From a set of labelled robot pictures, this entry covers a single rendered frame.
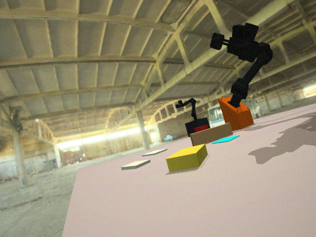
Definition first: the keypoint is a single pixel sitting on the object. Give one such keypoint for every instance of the tan wooden flat bar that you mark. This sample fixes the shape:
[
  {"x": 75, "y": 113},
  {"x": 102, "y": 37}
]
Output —
[{"x": 211, "y": 134}]

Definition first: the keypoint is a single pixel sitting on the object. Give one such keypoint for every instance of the red cup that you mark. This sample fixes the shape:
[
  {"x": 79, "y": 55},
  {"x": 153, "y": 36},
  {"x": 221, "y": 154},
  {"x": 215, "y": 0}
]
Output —
[{"x": 198, "y": 129}]

